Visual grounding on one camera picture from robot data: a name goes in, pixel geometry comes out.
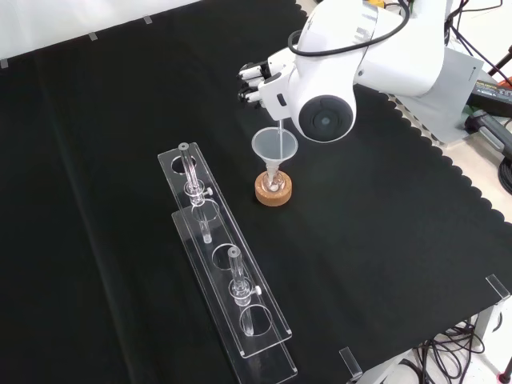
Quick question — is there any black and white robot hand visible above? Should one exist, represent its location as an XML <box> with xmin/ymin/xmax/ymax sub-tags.
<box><xmin>236</xmin><ymin>47</ymin><xmax>299</xmax><ymax>122</ymax></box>

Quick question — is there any clear glass weighing funnel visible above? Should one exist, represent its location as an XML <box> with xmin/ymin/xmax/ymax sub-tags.
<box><xmin>275</xmin><ymin>118</ymin><xmax>286</xmax><ymax>162</ymax></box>

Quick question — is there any translucent plastic funnel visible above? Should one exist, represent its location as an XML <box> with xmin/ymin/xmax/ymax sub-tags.
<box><xmin>250</xmin><ymin>126</ymin><xmax>299</xmax><ymax>182</ymax></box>

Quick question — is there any small glass round-bottom flask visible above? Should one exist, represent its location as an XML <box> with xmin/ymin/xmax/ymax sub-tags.
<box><xmin>262</xmin><ymin>171</ymin><xmax>286</xmax><ymax>194</ymax></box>

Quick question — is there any clear acrylic funnel stand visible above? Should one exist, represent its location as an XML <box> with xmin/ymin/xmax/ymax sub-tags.
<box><xmin>157</xmin><ymin>140</ymin><xmax>299</xmax><ymax>384</ymax></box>

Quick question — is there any black cloth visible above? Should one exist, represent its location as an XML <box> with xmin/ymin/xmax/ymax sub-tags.
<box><xmin>0</xmin><ymin>0</ymin><xmax>512</xmax><ymax>384</ymax></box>

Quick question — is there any black handheld tool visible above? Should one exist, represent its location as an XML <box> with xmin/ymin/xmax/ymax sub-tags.
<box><xmin>462</xmin><ymin>110</ymin><xmax>512</xmax><ymax>162</ymax></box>

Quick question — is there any black power adapter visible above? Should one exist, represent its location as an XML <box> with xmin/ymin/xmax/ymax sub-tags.
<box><xmin>469</xmin><ymin>78</ymin><xmax>512</xmax><ymax>118</ymax></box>

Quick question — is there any black tripod leg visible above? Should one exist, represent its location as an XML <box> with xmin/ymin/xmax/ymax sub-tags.
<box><xmin>486</xmin><ymin>42</ymin><xmax>512</xmax><ymax>78</ymax></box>

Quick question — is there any clear acrylic cloth clip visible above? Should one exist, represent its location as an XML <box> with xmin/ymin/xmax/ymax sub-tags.
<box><xmin>338</xmin><ymin>346</ymin><xmax>363</xmax><ymax>382</ymax></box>
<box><xmin>485</xmin><ymin>274</ymin><xmax>512</xmax><ymax>306</ymax></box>

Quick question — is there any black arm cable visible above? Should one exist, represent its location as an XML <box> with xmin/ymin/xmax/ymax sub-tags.
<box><xmin>287</xmin><ymin>0</ymin><xmax>414</xmax><ymax>58</ymax></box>

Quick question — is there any cork ring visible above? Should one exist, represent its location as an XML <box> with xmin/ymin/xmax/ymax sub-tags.
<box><xmin>254</xmin><ymin>170</ymin><xmax>294</xmax><ymax>208</ymax></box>

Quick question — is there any black coiled cable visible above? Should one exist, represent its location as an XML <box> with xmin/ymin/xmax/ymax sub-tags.
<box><xmin>497</xmin><ymin>156</ymin><xmax>512</xmax><ymax>198</ymax></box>

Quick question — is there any black floor cable bundle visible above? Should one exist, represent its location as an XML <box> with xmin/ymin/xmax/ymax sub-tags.
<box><xmin>410</xmin><ymin>318</ymin><xmax>487</xmax><ymax>384</ymax></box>

